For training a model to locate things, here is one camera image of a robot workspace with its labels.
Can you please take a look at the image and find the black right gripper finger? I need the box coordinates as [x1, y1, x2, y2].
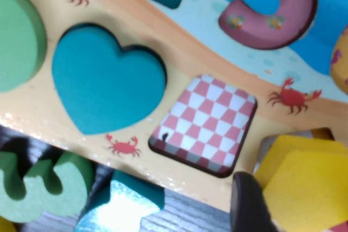
[229, 171, 276, 232]

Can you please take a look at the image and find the green circle piece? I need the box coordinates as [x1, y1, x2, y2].
[0, 0, 47, 93]

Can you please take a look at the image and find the teal wooden fish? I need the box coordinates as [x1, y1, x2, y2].
[75, 170, 166, 232]

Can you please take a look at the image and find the yellow number six piece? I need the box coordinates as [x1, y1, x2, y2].
[0, 215, 17, 232]

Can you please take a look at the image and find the colourful wooden puzzle board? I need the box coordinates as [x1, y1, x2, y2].
[0, 0, 348, 214]

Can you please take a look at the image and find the teal heart piece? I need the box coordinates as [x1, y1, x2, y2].
[51, 23, 167, 136]

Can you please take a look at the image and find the yellow pentagon piece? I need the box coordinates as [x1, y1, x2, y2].
[254, 134, 348, 232]

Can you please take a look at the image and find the green number three piece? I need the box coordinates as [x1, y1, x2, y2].
[0, 151, 95, 224]

